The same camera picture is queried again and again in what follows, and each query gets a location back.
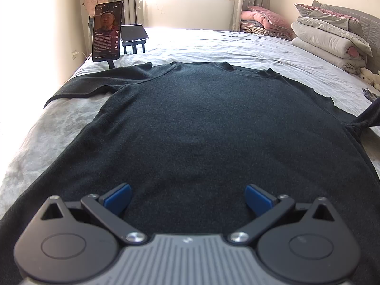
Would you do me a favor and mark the black sweater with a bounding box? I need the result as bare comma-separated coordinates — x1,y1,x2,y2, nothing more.
0,61,380,241

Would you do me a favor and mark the tablet on small stand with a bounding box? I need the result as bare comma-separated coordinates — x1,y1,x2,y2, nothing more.
121,24,149,43

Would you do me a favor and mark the grey hanging cloth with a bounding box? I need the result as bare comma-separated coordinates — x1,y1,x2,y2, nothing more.
87,6,96,36

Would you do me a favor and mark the white plush toy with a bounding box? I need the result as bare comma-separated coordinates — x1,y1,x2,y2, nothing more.
359,68,380,91

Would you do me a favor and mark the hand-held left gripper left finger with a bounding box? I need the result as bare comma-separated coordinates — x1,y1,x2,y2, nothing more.
40,183,149,246

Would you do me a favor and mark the grey garment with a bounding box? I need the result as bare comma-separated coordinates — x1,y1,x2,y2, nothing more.
361,87,379,101

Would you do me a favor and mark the grey and pink pillow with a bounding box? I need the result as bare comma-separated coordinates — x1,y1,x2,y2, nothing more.
294,3,364,36

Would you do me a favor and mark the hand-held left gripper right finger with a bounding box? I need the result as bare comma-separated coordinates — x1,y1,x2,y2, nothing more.
227,183,334,246

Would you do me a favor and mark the stack of striped folded blankets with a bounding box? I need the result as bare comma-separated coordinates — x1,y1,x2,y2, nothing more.
240,20,293,40

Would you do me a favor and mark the black smartphone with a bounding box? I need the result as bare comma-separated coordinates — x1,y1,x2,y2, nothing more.
92,1,124,63

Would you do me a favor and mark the chair-shaped black phone stand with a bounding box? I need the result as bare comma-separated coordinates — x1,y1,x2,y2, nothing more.
122,40,147,55

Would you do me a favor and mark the grey quilted headboard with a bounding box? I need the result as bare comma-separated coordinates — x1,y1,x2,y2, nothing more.
312,0,380,75

